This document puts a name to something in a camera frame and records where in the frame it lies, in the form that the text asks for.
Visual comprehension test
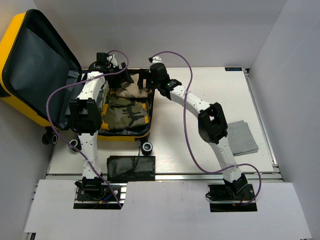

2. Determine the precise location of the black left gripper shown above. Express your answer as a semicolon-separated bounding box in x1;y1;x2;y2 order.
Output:
106;62;133;88

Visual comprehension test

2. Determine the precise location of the beige garment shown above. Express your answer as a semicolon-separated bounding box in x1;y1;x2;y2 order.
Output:
115;79;148;99

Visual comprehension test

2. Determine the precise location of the camouflage yellow green garment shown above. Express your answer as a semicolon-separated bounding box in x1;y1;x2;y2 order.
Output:
101;90;153;132

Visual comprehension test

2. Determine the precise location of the grey cloth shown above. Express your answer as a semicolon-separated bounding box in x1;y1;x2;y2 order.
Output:
227;120;259;156

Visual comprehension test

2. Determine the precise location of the white green patterned garment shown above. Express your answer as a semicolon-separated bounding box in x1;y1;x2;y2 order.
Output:
97;82;110;113

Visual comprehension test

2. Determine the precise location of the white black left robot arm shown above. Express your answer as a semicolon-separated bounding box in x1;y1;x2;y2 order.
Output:
69;52;127;200

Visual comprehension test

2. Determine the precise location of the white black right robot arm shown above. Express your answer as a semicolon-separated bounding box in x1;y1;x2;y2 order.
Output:
137;62;248;200

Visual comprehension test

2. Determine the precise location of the yellow hard-shell suitcase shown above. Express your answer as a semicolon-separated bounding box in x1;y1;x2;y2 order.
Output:
0;9;153;155

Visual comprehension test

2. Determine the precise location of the black wrapped box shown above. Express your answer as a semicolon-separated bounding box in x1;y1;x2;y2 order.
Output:
107;155;156;183

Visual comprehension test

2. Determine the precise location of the white foreground board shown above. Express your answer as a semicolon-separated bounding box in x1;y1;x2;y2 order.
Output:
25;180;311;240

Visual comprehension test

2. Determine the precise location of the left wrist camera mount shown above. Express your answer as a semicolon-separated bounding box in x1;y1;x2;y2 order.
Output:
107;54;119;69

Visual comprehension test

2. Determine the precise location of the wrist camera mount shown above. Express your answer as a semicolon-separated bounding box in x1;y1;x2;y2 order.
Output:
107;54;119;69
148;55;163;65

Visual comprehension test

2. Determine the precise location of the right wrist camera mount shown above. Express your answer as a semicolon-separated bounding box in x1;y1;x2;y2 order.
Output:
148;55;163;65

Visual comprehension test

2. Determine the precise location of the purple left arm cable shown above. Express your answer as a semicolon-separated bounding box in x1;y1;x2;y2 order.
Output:
46;50;130;210

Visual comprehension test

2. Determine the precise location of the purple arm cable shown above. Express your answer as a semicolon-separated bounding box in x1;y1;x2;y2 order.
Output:
46;50;130;210
149;51;262;206

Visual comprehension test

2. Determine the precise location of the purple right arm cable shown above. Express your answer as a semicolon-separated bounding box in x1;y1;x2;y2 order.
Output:
149;51;262;206

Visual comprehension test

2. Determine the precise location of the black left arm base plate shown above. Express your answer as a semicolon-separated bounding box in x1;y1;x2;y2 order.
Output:
73;181;124;210

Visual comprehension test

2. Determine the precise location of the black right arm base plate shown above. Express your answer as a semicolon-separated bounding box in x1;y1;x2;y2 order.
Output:
205;184;258;213

